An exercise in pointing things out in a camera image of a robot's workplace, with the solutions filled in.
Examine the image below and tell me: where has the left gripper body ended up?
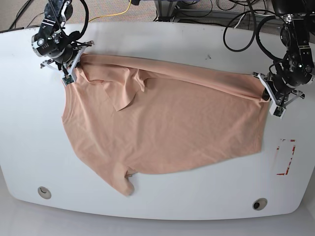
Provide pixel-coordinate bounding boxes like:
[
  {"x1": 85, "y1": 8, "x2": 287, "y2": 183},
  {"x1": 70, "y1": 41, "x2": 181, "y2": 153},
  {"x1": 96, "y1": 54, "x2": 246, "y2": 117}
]
[{"x1": 269, "y1": 65, "x2": 314, "y2": 92}]

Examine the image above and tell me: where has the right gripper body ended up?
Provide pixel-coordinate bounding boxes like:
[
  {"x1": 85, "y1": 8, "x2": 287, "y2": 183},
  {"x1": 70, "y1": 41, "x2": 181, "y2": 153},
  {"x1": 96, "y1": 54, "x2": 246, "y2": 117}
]
[{"x1": 31, "y1": 34, "x2": 78, "y2": 63}]

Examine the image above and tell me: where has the peach t-shirt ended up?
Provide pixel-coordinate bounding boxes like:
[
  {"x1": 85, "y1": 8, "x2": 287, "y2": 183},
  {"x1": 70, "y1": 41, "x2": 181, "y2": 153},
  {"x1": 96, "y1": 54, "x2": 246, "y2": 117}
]
[{"x1": 62, "y1": 55, "x2": 269, "y2": 196}]

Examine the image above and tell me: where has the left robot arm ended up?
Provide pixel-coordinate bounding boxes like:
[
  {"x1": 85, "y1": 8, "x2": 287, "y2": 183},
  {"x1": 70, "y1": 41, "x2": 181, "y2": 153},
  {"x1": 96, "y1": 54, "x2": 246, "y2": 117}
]
[{"x1": 256, "y1": 0, "x2": 315, "y2": 100}]

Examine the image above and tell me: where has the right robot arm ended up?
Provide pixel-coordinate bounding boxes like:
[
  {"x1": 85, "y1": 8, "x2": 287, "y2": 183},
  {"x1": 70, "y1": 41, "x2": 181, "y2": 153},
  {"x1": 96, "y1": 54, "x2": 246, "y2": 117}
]
[{"x1": 31, "y1": 0, "x2": 73, "y2": 63}]

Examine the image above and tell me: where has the red tape rectangle marking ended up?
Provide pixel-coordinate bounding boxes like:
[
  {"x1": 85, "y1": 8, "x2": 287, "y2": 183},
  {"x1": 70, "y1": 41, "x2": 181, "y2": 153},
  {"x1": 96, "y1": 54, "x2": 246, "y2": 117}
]
[{"x1": 273, "y1": 139, "x2": 297, "y2": 176}]

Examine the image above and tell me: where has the right table grommet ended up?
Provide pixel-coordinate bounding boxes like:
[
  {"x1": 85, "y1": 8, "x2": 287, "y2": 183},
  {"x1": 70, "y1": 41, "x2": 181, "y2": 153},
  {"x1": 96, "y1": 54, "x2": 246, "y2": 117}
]
[{"x1": 252, "y1": 198, "x2": 268, "y2": 211}]

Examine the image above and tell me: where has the table grommet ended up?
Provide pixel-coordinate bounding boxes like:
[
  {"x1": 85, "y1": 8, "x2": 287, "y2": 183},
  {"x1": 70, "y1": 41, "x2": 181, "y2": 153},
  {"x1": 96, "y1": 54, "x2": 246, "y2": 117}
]
[
  {"x1": 37, "y1": 186, "x2": 52, "y2": 200},
  {"x1": 252, "y1": 198, "x2": 268, "y2": 211}
]

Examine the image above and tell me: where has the left table grommet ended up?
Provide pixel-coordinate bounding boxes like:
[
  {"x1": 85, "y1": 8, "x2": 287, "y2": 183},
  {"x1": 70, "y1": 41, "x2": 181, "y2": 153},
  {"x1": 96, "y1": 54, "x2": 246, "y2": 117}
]
[{"x1": 37, "y1": 186, "x2": 52, "y2": 200}]

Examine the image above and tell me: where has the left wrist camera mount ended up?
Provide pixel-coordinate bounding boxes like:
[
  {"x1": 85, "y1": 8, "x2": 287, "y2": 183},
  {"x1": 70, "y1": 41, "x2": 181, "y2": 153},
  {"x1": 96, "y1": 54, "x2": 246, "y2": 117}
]
[{"x1": 252, "y1": 72, "x2": 305, "y2": 118}]

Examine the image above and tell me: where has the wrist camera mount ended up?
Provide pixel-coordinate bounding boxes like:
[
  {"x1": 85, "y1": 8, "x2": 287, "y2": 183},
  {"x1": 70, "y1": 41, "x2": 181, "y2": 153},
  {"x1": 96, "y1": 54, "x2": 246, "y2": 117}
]
[
  {"x1": 40, "y1": 40, "x2": 95, "y2": 87},
  {"x1": 252, "y1": 72, "x2": 305, "y2": 118}
]

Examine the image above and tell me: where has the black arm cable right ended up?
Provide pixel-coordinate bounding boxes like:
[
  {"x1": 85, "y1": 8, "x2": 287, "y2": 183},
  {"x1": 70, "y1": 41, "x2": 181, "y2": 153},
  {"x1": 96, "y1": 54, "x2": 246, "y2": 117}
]
[{"x1": 56, "y1": 0, "x2": 90, "y2": 47}]

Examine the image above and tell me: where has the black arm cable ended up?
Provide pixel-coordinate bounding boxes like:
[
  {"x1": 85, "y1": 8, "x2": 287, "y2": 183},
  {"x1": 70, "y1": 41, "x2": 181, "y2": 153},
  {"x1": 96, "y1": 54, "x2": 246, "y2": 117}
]
[
  {"x1": 219, "y1": 0, "x2": 291, "y2": 62},
  {"x1": 56, "y1": 0, "x2": 90, "y2": 47}
]

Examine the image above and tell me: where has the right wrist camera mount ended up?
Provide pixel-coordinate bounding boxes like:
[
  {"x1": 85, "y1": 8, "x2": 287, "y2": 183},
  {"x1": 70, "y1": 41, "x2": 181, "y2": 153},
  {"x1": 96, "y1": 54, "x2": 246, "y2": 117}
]
[{"x1": 40, "y1": 40, "x2": 95, "y2": 87}]

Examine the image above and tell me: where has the white cable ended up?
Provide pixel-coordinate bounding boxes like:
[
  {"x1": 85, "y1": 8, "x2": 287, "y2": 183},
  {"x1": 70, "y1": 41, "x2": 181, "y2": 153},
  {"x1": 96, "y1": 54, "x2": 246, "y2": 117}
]
[{"x1": 235, "y1": 11, "x2": 276, "y2": 28}]

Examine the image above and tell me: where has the yellow cable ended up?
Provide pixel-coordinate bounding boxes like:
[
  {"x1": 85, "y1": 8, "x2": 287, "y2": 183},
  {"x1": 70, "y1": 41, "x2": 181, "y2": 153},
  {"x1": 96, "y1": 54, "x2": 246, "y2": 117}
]
[{"x1": 88, "y1": 0, "x2": 131, "y2": 23}]

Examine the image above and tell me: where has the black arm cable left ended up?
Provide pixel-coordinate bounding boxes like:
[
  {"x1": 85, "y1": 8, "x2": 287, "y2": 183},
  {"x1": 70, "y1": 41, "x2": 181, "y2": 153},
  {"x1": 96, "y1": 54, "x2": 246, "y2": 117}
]
[{"x1": 219, "y1": 0, "x2": 291, "y2": 62}]

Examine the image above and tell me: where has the aluminium frame stand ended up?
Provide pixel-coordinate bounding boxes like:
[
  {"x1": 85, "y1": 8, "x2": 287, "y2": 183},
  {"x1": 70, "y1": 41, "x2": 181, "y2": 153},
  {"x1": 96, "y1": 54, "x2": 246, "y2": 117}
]
[{"x1": 154, "y1": 0, "x2": 179, "y2": 22}]

